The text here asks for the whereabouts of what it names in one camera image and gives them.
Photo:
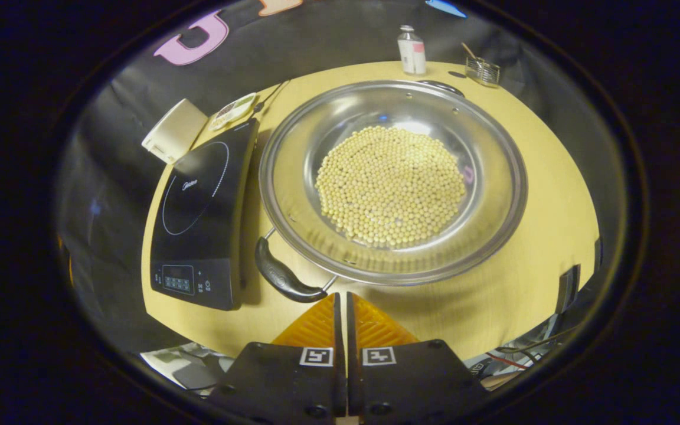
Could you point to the thin stick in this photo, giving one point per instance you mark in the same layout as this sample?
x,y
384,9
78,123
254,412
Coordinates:
x,y
468,50

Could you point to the white toaster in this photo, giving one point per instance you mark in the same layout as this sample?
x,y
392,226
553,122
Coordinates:
x,y
175,130

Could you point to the small black disc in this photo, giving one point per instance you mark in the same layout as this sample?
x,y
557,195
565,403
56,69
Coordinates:
x,y
457,74

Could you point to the clear glass container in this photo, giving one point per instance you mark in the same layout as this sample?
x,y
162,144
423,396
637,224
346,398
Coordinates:
x,y
484,72

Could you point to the black induction cooktop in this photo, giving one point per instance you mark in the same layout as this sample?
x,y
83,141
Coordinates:
x,y
198,236

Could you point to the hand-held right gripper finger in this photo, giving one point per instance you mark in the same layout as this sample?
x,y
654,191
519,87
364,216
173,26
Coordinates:
x,y
352,330
339,330

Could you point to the white divided dish of beans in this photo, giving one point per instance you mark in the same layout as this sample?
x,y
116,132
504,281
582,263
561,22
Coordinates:
x,y
234,111

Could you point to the pile of soybeans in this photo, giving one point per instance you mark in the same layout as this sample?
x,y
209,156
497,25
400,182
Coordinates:
x,y
390,189

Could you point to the small bottle with pink label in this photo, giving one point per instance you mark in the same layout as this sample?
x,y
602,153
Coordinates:
x,y
412,53

